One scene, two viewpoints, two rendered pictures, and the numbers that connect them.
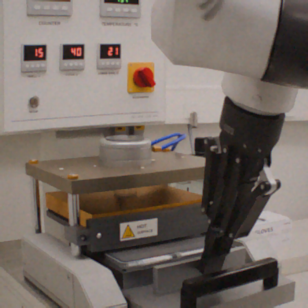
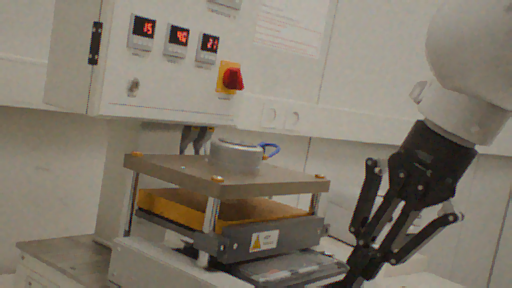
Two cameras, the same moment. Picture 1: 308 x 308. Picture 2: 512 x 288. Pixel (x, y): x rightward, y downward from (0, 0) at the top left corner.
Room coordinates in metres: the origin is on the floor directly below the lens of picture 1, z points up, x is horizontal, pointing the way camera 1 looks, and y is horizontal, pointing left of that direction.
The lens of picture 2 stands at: (0.11, 0.33, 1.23)
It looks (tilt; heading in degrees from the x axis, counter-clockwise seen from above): 8 degrees down; 342
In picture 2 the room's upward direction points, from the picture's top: 10 degrees clockwise
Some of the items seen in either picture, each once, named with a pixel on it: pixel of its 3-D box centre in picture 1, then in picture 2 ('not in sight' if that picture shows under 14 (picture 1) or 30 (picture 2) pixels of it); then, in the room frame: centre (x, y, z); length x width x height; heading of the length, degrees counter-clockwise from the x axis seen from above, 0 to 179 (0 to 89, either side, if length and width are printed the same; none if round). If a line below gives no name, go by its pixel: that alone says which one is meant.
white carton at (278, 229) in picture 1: (247, 233); not in sight; (1.49, -0.25, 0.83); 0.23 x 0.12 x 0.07; 119
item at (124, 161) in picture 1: (126, 175); (222, 179); (0.95, 0.04, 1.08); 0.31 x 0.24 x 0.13; 123
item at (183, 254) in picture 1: (169, 254); (285, 270); (0.81, -0.02, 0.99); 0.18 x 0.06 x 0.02; 123
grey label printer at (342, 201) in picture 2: not in sight; (373, 219); (1.72, -0.75, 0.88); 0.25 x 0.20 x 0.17; 19
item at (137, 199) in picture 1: (130, 190); (232, 195); (0.92, 0.03, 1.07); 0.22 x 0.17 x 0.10; 123
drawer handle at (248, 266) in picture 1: (232, 282); not in sight; (0.70, -0.10, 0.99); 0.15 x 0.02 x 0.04; 123
